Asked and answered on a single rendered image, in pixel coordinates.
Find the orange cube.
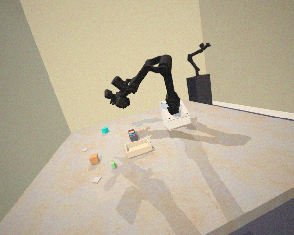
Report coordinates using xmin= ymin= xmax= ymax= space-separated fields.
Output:
xmin=89 ymin=153 xmax=99 ymax=165

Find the small cyan cube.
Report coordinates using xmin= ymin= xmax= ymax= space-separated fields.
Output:
xmin=101 ymin=127 xmax=109 ymax=134

